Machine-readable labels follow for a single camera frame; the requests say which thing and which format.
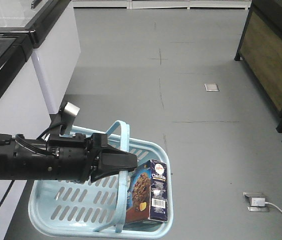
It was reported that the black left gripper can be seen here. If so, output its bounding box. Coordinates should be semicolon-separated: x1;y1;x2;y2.
47;133;138;183

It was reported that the light blue plastic basket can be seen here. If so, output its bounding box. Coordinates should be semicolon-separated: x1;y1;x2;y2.
27;119;174;240

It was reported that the dark blue Chocofello cookie box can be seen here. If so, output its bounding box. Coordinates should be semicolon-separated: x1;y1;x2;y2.
125;159;168;224

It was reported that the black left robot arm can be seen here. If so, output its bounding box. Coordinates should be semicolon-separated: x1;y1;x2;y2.
0;133;138;183

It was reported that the near white chest freezer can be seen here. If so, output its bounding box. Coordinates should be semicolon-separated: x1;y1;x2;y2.
0;34;51;240

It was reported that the white chest freezer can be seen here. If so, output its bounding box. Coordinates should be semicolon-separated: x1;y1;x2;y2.
0;0;81;114
0;34;51;240

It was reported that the far white chest freezer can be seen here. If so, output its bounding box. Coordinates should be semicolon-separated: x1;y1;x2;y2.
0;0;81;114

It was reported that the small steel floor plate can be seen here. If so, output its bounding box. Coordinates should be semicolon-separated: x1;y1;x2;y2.
204;83;220;92

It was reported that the open floor socket box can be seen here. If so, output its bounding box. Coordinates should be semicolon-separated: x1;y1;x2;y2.
242;191;270;213

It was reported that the white power adapter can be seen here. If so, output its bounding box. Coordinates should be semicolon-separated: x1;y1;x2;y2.
249;196;266;208

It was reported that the wood panel display stand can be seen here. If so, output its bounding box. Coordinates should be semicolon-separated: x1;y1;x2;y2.
234;0;282;133

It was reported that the white shelf base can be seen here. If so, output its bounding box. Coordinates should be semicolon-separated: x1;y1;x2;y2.
72;0;252;10

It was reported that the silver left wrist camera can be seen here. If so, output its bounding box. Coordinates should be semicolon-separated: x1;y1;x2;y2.
49;100;80;137

